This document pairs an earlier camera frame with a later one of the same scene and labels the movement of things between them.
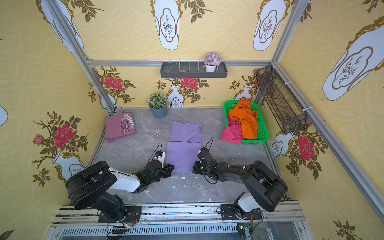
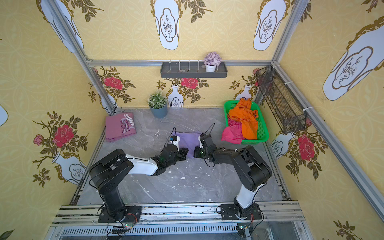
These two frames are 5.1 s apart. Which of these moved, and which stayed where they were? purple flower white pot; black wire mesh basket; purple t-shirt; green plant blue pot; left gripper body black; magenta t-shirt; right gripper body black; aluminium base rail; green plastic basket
Moved: purple t-shirt; left gripper body black; right gripper body black
Stayed: aluminium base rail; purple flower white pot; green plant blue pot; black wire mesh basket; magenta t-shirt; green plastic basket
